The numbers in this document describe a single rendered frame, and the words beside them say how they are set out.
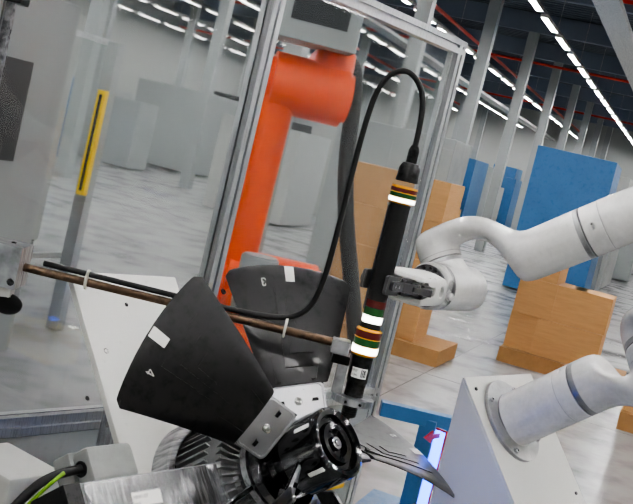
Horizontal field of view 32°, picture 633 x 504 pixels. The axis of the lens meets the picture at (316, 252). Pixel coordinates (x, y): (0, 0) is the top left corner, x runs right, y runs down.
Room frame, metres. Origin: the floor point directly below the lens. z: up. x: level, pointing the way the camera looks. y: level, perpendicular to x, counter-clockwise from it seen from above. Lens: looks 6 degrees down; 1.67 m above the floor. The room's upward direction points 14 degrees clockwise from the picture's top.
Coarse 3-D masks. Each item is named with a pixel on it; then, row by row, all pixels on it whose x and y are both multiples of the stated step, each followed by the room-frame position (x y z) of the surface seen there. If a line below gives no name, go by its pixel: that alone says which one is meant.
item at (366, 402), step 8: (336, 344) 1.78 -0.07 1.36; (344, 344) 1.78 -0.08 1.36; (336, 352) 1.78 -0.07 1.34; (344, 352) 1.78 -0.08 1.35; (336, 360) 1.78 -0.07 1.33; (344, 360) 1.78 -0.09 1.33; (336, 368) 1.78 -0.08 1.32; (344, 368) 1.78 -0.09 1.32; (336, 376) 1.78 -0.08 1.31; (344, 376) 1.78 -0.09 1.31; (336, 384) 1.78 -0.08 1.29; (336, 392) 1.78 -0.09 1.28; (336, 400) 1.77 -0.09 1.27; (344, 400) 1.76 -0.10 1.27; (352, 400) 1.76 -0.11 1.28; (360, 400) 1.77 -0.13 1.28; (368, 400) 1.78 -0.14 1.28; (360, 408) 1.76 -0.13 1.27; (368, 408) 1.77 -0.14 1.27
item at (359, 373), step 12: (408, 156) 1.79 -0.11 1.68; (408, 168) 1.78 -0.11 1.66; (408, 180) 1.78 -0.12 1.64; (360, 360) 1.78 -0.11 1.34; (372, 360) 1.79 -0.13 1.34; (348, 372) 1.79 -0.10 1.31; (360, 372) 1.78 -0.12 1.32; (348, 384) 1.79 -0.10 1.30; (360, 384) 1.78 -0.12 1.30; (360, 396) 1.78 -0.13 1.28; (348, 408) 1.78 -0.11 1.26
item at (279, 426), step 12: (264, 408) 1.67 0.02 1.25; (276, 408) 1.67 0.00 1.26; (288, 408) 1.69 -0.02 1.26; (264, 420) 1.67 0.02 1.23; (276, 420) 1.68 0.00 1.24; (288, 420) 1.69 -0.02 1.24; (252, 432) 1.66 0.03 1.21; (264, 432) 1.67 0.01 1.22; (276, 432) 1.68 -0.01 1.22; (240, 444) 1.66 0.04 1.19; (264, 444) 1.68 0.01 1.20; (264, 456) 1.68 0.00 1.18
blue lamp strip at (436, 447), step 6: (438, 432) 2.08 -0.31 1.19; (438, 438) 2.08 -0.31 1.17; (432, 444) 2.08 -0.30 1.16; (438, 444) 2.07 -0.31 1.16; (432, 450) 2.08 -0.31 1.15; (438, 450) 2.07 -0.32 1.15; (432, 456) 2.08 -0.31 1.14; (438, 456) 2.07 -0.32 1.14; (432, 462) 2.08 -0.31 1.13; (426, 486) 2.08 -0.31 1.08; (420, 492) 2.08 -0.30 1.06; (426, 492) 2.07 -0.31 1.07; (420, 498) 2.08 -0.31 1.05; (426, 498) 2.07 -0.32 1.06
